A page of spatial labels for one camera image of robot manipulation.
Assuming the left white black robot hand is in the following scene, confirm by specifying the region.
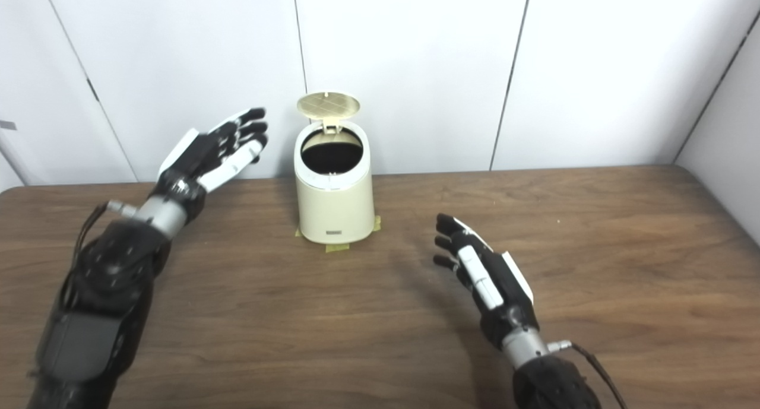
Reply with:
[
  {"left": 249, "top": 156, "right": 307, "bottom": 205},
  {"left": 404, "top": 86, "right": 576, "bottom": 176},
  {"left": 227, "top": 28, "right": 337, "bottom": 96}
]
[{"left": 151, "top": 107, "right": 269, "bottom": 223}]

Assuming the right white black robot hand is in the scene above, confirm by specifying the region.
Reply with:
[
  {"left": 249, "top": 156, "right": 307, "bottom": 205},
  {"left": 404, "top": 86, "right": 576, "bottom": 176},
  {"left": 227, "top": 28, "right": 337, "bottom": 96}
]
[{"left": 433, "top": 213, "right": 540, "bottom": 350}]

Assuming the round cream bin lid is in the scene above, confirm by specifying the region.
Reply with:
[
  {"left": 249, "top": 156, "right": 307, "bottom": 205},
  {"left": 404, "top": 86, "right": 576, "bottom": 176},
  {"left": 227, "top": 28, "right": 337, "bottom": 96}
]
[{"left": 297, "top": 91, "right": 361, "bottom": 135}]

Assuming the cream-colored bin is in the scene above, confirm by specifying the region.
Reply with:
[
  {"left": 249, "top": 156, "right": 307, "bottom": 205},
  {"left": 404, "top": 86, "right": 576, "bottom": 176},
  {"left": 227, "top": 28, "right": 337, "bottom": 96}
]
[{"left": 294, "top": 121, "right": 376, "bottom": 244}]

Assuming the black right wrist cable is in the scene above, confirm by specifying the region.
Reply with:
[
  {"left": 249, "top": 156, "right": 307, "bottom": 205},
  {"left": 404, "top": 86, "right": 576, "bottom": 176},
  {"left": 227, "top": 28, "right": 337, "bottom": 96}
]
[{"left": 546, "top": 340, "right": 627, "bottom": 409}]

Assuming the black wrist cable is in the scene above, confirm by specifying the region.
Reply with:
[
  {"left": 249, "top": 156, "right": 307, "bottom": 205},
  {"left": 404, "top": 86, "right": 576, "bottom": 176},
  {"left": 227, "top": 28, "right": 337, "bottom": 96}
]
[
  {"left": 62, "top": 200, "right": 140, "bottom": 315},
  {"left": 546, "top": 340, "right": 627, "bottom": 409}
]

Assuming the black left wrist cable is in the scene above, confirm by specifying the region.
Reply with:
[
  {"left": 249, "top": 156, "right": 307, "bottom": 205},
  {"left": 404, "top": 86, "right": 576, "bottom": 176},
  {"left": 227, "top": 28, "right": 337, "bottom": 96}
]
[{"left": 62, "top": 200, "right": 140, "bottom": 315}]

